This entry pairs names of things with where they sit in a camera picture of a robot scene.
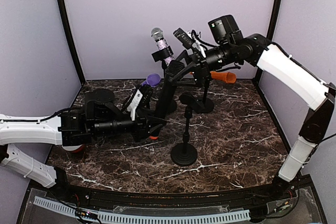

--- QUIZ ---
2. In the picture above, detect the black microphone orange cap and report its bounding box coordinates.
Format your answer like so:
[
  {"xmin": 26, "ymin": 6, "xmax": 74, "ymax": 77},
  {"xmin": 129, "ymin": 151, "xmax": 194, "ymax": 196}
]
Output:
[{"xmin": 149, "ymin": 60, "xmax": 186, "ymax": 141}]

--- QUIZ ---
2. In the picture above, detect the orange toy microphone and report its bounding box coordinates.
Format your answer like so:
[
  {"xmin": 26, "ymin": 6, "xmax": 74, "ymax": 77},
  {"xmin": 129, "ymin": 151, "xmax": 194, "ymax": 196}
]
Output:
[{"xmin": 211, "ymin": 71, "xmax": 237, "ymax": 84}]

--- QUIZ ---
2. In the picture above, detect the tall stand large clip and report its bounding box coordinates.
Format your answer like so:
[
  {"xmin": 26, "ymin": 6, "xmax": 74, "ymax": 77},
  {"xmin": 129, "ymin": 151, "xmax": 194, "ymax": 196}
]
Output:
[{"xmin": 151, "ymin": 46, "xmax": 178, "ymax": 114}]

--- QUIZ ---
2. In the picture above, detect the small black stand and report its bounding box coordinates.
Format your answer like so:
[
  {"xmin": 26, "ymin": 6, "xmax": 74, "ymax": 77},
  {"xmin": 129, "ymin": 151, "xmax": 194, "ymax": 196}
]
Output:
[
  {"xmin": 194, "ymin": 78, "xmax": 214, "ymax": 114},
  {"xmin": 170, "ymin": 92, "xmax": 204, "ymax": 167}
]

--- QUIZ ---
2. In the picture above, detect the purple toy microphone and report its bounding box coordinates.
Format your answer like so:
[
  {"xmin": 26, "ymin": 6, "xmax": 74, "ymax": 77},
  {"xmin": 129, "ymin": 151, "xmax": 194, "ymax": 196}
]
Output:
[{"xmin": 141, "ymin": 73, "xmax": 161, "ymax": 88}]

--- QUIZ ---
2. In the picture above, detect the glitter microphone silver head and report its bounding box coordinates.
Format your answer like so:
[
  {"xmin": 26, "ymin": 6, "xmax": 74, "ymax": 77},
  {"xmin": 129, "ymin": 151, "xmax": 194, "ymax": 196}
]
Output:
[{"xmin": 151, "ymin": 27, "xmax": 174, "ymax": 66}]

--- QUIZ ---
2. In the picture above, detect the black stand ring clip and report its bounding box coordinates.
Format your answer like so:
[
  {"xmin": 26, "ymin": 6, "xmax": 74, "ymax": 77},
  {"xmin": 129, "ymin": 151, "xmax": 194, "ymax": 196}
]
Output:
[{"xmin": 144, "ymin": 93, "xmax": 158, "ymax": 109}]

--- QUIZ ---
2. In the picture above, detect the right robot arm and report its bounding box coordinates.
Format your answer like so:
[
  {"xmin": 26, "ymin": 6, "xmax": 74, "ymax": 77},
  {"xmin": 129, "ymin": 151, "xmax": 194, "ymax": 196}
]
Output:
[{"xmin": 172, "ymin": 15, "xmax": 335, "ymax": 197}]

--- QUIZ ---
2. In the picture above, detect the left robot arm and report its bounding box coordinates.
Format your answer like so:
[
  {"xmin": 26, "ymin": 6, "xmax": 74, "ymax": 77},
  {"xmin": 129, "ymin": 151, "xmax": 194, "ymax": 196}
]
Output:
[{"xmin": 1, "ymin": 89, "xmax": 166, "ymax": 188}]

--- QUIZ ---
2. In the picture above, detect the white cup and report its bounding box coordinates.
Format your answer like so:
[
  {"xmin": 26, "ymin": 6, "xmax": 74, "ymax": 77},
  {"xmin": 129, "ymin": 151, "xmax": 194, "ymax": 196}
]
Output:
[{"xmin": 62, "ymin": 145, "xmax": 85, "ymax": 153}]

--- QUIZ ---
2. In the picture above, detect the black table front rail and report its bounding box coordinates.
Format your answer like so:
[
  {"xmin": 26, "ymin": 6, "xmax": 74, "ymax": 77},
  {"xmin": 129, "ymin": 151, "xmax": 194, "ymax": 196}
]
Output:
[{"xmin": 28, "ymin": 174, "xmax": 313, "ymax": 210}]

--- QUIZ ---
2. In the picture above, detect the white cable duct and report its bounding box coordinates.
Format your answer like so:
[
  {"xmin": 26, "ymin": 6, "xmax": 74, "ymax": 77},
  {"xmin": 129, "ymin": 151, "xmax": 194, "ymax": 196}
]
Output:
[{"xmin": 33, "ymin": 196, "xmax": 251, "ymax": 224}]

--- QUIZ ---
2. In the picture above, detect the right black corner post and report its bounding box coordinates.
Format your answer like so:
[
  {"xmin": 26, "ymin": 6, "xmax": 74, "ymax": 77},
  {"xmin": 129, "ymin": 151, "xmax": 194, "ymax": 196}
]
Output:
[{"xmin": 253, "ymin": 0, "xmax": 286, "ymax": 84}]

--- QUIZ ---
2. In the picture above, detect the black corner post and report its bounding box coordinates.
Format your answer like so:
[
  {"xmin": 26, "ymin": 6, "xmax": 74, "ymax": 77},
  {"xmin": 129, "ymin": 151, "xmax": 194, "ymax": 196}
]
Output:
[
  {"xmin": 253, "ymin": 0, "xmax": 286, "ymax": 84},
  {"xmin": 57, "ymin": 0, "xmax": 86, "ymax": 85}
]

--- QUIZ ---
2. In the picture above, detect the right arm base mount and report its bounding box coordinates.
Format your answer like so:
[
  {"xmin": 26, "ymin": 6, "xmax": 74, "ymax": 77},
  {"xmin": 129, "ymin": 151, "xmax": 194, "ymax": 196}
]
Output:
[{"xmin": 269, "ymin": 174, "xmax": 291, "ymax": 199}]

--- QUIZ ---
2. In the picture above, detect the left black corner post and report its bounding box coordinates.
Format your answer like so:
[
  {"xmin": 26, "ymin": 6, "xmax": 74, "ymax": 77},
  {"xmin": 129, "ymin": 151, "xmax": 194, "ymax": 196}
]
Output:
[{"xmin": 57, "ymin": 0, "xmax": 86, "ymax": 85}]

